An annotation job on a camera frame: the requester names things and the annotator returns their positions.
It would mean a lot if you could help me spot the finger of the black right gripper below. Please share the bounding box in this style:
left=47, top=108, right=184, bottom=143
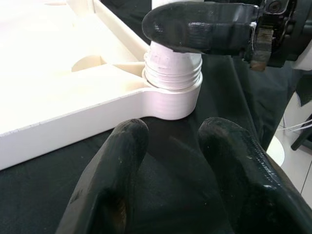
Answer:
left=142, top=1, right=259, bottom=56

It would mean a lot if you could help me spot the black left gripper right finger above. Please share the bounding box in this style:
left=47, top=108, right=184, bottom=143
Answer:
left=197, top=117, right=312, bottom=234

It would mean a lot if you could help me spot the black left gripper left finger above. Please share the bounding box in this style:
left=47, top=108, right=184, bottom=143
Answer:
left=55, top=118, right=150, bottom=234

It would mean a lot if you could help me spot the white plastic table leg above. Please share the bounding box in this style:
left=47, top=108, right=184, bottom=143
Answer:
left=143, top=0, right=203, bottom=89

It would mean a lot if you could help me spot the white plastic table top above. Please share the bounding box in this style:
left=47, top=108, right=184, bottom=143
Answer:
left=0, top=0, right=203, bottom=171

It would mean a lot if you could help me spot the black metal table leg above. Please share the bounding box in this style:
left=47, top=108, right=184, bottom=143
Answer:
left=291, top=130, right=312, bottom=151

